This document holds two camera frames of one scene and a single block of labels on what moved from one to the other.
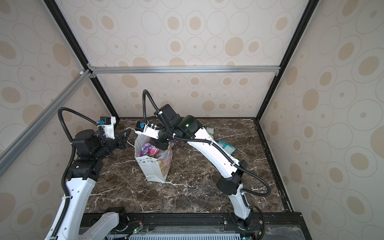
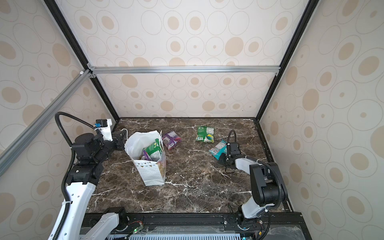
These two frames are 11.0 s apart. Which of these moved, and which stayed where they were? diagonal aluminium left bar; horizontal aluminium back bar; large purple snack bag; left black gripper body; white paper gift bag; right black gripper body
Moved: right black gripper body; white paper gift bag; large purple snack bag
Stayed: left black gripper body; diagonal aluminium left bar; horizontal aluminium back bar
